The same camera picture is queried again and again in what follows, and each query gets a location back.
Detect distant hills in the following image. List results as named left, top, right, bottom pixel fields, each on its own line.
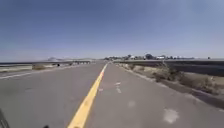
left=45, top=56, right=63, bottom=62

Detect rocky dirt verge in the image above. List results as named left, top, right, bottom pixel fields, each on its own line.
left=116, top=62, right=224, bottom=96

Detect yellow painted line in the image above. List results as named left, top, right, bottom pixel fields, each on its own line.
left=67, top=62, right=110, bottom=128

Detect row of distant buildings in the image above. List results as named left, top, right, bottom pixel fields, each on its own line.
left=103, top=53, right=213, bottom=62

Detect pale sandy verge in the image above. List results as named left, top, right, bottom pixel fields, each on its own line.
left=0, top=62, right=76, bottom=74

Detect grey asphalt road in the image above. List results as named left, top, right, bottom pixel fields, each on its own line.
left=0, top=61, right=224, bottom=128

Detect white painted line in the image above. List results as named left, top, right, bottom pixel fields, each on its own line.
left=0, top=64, right=83, bottom=81

